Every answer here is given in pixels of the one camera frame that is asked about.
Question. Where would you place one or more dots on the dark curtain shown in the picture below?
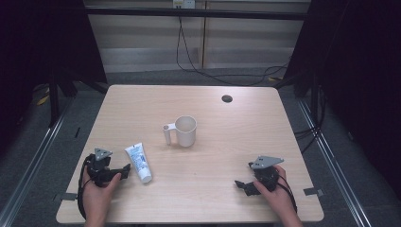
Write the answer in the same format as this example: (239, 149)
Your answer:
(38, 41)
(362, 78)

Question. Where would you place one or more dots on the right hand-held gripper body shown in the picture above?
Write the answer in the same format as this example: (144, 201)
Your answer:
(266, 175)

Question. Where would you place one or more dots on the black metal stand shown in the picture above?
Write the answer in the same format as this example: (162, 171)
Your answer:
(54, 101)

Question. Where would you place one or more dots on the person's right hand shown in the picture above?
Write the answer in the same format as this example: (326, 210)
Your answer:
(275, 197)

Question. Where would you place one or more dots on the dark round table grommet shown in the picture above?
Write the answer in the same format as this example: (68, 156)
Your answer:
(227, 98)

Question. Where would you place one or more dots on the grey tape strip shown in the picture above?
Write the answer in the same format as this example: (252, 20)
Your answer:
(65, 196)
(313, 191)

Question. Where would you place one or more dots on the yellow floor object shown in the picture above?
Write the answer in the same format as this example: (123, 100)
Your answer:
(42, 100)

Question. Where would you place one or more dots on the person's left hand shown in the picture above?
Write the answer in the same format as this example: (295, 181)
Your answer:
(96, 197)

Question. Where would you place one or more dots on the white toothpaste tube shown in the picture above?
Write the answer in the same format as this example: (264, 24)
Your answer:
(138, 162)

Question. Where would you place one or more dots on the white wall outlet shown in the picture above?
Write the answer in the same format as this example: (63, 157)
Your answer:
(184, 3)

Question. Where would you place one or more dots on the metal floor rail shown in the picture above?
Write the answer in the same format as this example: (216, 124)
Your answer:
(34, 157)
(331, 164)

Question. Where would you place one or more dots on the black horizontal bar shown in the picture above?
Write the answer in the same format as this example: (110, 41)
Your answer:
(195, 13)

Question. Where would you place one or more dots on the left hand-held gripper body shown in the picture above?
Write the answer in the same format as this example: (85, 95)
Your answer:
(99, 171)

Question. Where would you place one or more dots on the small black floor strip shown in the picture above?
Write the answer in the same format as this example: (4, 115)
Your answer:
(77, 132)

